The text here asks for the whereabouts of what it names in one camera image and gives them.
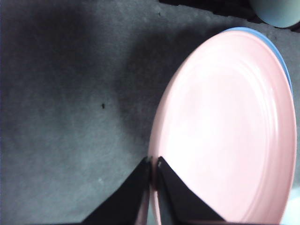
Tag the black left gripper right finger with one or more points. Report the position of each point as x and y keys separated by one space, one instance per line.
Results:
x=180 y=201

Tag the blue plate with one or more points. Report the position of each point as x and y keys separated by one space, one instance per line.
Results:
x=283 y=64

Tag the black plastic dish rack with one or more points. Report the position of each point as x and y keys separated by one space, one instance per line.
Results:
x=211 y=5

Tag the pink plate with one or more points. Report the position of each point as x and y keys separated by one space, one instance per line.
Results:
x=222 y=117

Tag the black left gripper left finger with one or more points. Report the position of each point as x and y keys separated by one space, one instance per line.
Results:
x=126 y=201

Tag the green plate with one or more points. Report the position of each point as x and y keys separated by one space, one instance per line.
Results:
x=279 y=11

